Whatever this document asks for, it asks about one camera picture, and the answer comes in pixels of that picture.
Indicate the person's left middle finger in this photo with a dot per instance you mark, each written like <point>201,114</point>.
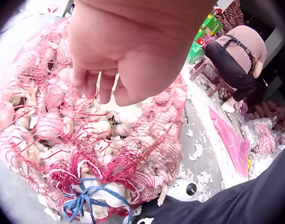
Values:
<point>91,85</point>

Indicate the person's left hand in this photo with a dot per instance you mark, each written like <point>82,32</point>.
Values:
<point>133,39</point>

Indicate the pink plastic bag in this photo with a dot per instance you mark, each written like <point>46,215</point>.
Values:
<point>231,142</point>

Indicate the person's left thumb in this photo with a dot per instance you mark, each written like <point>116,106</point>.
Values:
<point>135,93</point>

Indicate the scattered garlic peels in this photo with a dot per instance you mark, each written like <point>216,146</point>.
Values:
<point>199,149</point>

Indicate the pile of sweet potatoes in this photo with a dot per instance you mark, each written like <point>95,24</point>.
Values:
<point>270,112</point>

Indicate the sack of red onions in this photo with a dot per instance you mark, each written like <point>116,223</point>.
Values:
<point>233,14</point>

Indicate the person's left index finger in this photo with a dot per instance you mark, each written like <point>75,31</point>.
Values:
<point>107,89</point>

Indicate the brown wooden stool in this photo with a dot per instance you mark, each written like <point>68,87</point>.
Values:
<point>208,74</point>

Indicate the green carton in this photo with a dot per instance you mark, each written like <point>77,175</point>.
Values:
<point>212,23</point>

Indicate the clear bag of garlic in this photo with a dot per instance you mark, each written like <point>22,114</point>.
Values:
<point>261,137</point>

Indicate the person's left ring finger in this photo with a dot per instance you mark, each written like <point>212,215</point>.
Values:
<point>78,78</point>

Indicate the red mesh sack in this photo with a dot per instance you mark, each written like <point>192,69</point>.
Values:
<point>63,121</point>

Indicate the pile of white garlic bulbs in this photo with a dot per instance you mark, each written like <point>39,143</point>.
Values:
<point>98,130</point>

